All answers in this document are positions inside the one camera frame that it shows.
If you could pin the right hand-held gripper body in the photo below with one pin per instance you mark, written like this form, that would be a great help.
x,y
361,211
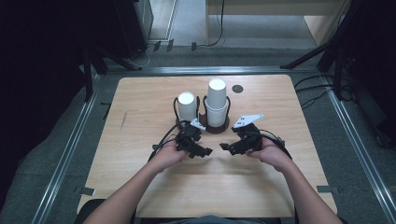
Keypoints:
x,y
249,137

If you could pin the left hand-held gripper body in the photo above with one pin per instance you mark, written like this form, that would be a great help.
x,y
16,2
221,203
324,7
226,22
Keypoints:
x,y
188,135

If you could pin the dark round table grommet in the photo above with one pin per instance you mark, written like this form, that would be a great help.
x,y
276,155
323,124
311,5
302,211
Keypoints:
x,y
237,88

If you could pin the light wooden furniture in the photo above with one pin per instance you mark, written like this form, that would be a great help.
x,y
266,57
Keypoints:
x,y
280,9

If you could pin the white paper cup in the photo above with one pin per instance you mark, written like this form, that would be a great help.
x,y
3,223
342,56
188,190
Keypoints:
x,y
186,107
217,93
216,116

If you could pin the grey tape piece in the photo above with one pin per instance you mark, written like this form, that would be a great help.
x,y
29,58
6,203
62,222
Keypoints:
x,y
325,188
84,190

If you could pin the black chair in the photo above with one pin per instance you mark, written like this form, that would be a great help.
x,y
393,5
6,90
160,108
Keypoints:
x,y
88,211

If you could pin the black cabinet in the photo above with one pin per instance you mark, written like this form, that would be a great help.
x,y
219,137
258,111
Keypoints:
x,y
132,28

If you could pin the black metal stand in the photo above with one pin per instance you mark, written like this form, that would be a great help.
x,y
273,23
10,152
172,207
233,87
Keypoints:
x,y
88,77

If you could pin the person's right hand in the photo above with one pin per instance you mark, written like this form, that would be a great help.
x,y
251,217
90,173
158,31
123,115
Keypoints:
x,y
271,154

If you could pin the metal floor rail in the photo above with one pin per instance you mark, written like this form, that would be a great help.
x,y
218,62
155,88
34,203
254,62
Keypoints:
x,y
62,161
358,149
211,70

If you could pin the black tripod stand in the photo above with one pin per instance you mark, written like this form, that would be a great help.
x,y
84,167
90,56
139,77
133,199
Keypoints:
x,y
323,49

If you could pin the person's left hand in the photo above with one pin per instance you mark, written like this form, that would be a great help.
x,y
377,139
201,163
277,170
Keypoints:
x,y
168,155

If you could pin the person's grey clothing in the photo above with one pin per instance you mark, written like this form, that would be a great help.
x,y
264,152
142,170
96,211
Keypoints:
x,y
211,220

